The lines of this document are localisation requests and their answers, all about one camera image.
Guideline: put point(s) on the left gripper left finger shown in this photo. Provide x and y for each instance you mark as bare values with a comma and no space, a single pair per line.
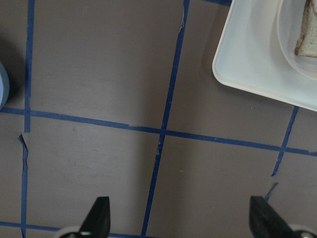
97,222

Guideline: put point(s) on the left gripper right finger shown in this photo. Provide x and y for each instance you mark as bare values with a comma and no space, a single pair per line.
264,222

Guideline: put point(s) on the cream round plate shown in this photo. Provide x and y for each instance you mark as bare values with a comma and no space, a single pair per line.
289,19

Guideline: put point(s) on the bread slice on plate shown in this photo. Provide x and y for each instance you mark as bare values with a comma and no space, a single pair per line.
306,45

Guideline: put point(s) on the cream bear tray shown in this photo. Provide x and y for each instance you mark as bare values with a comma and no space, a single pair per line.
249,56

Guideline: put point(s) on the blue bowl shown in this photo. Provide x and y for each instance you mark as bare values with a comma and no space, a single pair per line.
4,86

